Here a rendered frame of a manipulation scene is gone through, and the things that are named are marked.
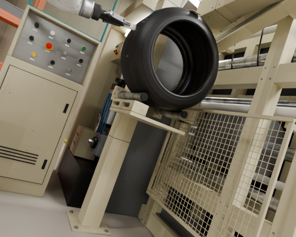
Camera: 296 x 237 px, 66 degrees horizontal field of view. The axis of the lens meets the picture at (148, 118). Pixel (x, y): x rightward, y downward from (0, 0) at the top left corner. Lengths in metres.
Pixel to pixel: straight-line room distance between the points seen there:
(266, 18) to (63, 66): 1.40
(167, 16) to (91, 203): 1.24
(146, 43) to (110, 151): 0.75
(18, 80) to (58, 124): 0.41
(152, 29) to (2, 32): 3.90
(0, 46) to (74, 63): 3.06
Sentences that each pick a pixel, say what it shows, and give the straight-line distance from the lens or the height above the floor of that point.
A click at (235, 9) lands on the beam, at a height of 1.64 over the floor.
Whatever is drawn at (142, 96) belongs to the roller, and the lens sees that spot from 1.20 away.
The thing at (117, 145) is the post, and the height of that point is 0.58.
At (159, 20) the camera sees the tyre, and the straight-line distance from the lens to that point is 1.27.
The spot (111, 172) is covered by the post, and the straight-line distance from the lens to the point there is 1.62.
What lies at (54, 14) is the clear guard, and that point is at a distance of 1.94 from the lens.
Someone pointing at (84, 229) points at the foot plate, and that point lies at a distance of 1.67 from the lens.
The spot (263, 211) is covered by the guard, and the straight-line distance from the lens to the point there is 1.13.
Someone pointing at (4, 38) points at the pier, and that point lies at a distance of 4.88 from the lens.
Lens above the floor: 0.73
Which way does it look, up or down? 3 degrees up
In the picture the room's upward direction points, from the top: 20 degrees clockwise
